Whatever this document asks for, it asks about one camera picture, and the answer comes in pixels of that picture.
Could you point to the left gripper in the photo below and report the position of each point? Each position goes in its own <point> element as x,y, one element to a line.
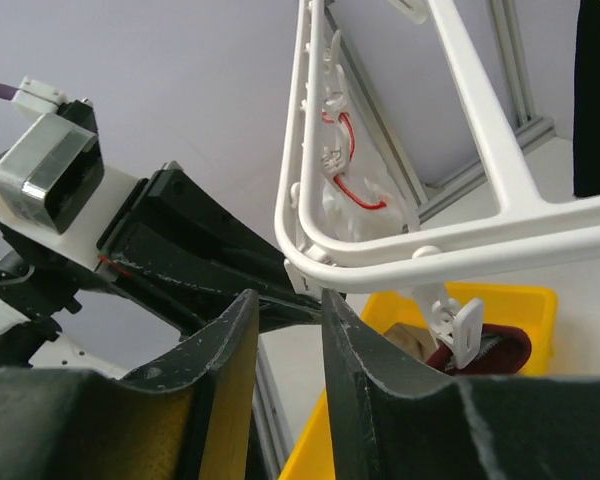
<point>162,243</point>

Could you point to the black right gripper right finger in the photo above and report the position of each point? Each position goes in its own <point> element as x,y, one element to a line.
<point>393,417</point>

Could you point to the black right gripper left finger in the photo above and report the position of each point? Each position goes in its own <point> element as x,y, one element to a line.
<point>185,415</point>

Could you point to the beige sock maroon cuff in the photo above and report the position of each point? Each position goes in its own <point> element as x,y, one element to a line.
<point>504,350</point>

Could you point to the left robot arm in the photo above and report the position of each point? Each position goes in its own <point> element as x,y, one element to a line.
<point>0,320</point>

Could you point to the yellow plastic tray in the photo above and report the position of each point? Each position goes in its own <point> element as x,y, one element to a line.
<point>529,308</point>

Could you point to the black sock left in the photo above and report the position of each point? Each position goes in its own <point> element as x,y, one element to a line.
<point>586,121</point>

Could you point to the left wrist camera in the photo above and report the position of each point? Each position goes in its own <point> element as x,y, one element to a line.
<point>50,165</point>

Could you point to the aluminium frame rail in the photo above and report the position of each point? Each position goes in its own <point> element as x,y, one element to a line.
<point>443,94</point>

